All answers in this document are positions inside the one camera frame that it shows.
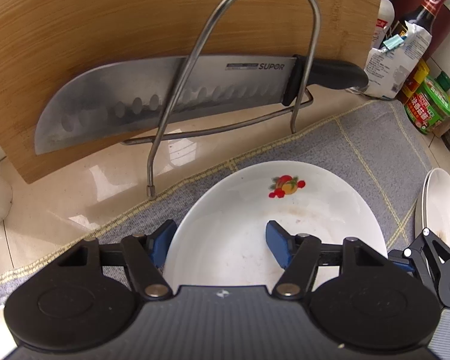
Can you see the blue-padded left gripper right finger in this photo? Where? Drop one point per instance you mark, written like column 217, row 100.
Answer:
column 298, row 256

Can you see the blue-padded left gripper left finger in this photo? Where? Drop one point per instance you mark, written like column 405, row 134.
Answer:
column 144, row 257

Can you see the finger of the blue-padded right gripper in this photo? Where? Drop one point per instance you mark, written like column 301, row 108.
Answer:
column 427, row 259

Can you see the white plate with fruit print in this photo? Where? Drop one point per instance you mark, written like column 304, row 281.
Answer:
column 222, row 239

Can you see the white clipped powder bag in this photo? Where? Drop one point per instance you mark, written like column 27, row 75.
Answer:
column 388, row 67

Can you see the bamboo cutting board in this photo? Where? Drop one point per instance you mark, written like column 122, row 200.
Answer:
column 46, row 43

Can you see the dark soy sauce bottle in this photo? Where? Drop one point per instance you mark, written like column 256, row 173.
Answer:
column 423, row 16

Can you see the steel wire rack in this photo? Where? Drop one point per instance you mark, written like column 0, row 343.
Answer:
column 220, row 79

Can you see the steel kitchen knife black handle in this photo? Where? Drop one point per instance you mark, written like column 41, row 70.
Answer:
column 130, row 96

